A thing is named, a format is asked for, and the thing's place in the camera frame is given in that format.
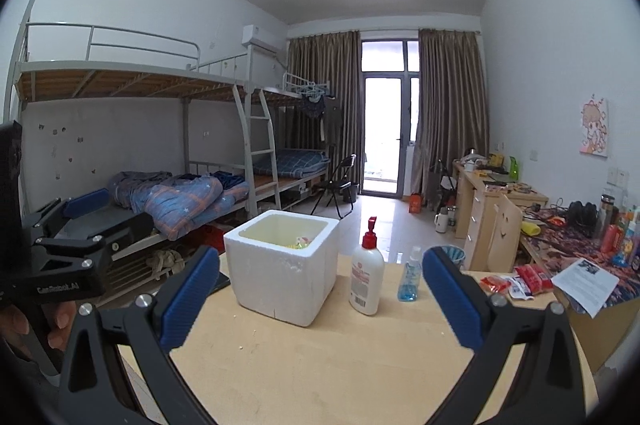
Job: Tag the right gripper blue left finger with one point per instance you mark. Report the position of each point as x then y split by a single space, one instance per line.
95 388

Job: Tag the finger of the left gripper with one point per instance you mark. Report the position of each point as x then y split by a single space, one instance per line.
80 204
106 241

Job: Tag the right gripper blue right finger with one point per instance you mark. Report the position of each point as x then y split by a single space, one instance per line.
547 386

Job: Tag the green tissue packet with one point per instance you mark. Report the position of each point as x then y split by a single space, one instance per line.
302 238

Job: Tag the blue plaid quilt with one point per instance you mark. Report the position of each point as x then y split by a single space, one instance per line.
178 204

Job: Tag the white snack packet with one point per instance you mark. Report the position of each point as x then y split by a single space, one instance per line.
518 289

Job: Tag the metal bunk bed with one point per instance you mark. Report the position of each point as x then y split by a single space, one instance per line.
255 76

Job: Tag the red snack bag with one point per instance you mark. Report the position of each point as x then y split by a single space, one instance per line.
535 278

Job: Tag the printed paper sheet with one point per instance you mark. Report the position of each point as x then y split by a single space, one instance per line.
586 283

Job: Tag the red snack packet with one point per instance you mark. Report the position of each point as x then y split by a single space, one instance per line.
495 285

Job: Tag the black smartphone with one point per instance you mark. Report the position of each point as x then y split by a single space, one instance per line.
222 282

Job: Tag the blue waste bin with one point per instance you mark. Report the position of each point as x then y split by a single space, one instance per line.
455 254

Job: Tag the red bottle on desk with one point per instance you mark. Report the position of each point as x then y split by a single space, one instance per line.
611 240

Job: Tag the blue spray bottle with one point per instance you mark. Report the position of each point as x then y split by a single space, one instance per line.
408 289

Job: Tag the white styrofoam box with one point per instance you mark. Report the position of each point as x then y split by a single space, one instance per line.
289 285

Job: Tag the black headphones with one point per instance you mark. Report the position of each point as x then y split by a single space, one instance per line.
582 217

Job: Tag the wooden smiley chair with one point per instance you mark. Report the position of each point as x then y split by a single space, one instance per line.
505 236

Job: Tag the steel thermos flask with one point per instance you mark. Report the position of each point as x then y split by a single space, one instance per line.
605 213

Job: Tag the wooden desk with drawers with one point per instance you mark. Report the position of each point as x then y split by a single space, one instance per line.
477 197

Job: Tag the white lotion pump bottle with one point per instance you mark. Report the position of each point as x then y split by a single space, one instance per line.
366 273

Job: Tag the green spray bottle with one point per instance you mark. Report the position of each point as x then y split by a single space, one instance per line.
514 169

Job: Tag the orange bag on floor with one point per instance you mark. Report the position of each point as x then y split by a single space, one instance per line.
415 201

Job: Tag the black folding chair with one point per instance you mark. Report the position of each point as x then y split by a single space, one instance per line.
339 182

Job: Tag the white air conditioner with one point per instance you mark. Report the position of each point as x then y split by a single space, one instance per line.
256 37

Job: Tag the anime girl poster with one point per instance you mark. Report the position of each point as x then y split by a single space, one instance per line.
594 123

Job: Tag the left brown curtain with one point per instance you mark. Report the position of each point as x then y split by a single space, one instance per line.
334 124

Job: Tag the brown curtain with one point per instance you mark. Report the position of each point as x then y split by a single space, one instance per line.
453 108
334 124

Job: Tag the right brown curtain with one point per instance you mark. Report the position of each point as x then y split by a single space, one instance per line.
453 108

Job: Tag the glass balcony door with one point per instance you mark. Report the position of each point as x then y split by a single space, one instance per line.
390 70

